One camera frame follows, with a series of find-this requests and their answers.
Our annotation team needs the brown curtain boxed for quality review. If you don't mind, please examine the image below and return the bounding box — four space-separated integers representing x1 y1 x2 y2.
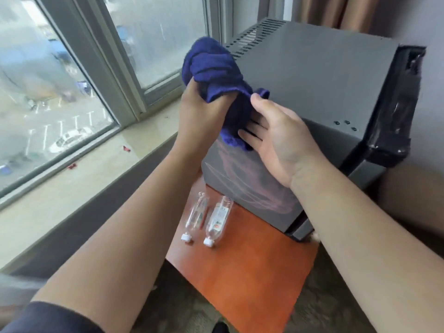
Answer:
299 0 377 33

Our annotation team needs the person's left forearm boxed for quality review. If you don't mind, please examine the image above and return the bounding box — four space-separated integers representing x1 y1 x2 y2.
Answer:
29 135 217 333

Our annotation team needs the dark blue cloth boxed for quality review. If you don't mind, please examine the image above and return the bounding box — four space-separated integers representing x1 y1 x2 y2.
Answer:
182 37 270 151

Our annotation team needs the clear plastic water bottle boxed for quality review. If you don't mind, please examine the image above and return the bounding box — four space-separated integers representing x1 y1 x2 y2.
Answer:
203 195 234 247
181 191 209 243

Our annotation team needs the person's left hand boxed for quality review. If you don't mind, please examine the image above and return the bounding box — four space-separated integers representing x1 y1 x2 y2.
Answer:
176 79 240 153

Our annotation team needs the grey mini fridge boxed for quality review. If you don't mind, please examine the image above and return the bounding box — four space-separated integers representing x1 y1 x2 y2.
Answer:
201 18 426 242

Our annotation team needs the person's right forearm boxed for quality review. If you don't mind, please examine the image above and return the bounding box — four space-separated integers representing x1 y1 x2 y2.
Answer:
290 159 444 333

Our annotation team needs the stone window sill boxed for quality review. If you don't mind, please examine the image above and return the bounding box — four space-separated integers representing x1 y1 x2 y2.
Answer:
0 100 186 271

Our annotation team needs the wooden cabinet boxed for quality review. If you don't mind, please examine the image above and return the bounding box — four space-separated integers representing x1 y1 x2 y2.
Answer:
165 171 320 333

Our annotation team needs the person's right hand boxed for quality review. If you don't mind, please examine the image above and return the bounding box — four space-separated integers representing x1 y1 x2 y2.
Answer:
238 93 325 188

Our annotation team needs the dark blue sleeve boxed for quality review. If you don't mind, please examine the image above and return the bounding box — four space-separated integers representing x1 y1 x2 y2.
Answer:
0 301 105 333

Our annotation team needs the grey window frame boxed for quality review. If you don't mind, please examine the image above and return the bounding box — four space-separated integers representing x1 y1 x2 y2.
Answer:
0 0 236 205

